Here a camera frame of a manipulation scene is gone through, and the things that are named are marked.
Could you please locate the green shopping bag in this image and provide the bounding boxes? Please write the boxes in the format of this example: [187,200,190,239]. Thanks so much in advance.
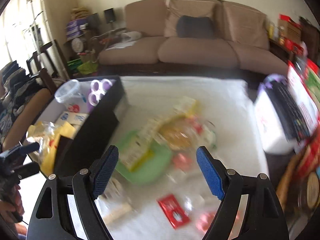
[77,61,98,75]

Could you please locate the black storage box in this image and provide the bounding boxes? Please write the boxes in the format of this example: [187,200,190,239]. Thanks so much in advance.
[23,76,130,178]

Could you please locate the cardboard box 100 pieces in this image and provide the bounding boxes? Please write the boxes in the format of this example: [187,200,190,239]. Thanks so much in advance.
[55,111,88,130]

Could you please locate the clear bag of gold items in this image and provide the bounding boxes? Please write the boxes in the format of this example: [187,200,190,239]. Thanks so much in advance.
[158,116,198,152]

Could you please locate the dark wooden chair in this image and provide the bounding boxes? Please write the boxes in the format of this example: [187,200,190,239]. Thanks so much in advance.
[26,40,70,94]

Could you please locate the white flower-shaped egg tray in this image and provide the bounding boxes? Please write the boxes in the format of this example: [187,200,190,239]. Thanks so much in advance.
[88,79,113,106]

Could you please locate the clear lidded plastic tub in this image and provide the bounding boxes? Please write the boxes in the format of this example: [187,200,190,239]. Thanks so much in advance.
[54,79,81,103]

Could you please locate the bag of wooden sticks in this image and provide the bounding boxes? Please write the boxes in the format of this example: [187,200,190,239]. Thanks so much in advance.
[100,202,133,225]

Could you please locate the brown sofa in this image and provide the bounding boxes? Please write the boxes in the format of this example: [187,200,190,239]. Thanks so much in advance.
[93,0,288,75]

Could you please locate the pink flower-shaped piece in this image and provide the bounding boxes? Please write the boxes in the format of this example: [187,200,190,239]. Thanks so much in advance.
[172,153,193,171]

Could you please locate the black speaker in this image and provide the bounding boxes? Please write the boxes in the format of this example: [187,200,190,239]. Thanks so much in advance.
[104,8,116,24]

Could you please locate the green plastic plate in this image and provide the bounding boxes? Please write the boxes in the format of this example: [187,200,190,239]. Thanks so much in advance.
[116,141,173,185]

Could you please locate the yellow plastic bag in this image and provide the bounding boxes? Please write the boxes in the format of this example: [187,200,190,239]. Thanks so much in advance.
[26,121,76,176]

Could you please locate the red sachet packet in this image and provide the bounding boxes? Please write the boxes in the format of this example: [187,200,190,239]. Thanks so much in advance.
[157,194,190,229]

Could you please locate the white striped table cloth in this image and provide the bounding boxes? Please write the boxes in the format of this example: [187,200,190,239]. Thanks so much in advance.
[97,77,268,239]

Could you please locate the dark blue lumbar cushion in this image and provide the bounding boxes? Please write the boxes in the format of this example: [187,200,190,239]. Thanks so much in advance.
[176,15,215,39]

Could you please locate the round white clock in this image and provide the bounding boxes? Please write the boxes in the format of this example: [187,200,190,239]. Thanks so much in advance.
[71,37,84,53]

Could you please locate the white box with keyboard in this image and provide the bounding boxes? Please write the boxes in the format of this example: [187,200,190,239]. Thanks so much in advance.
[254,74,319,155]

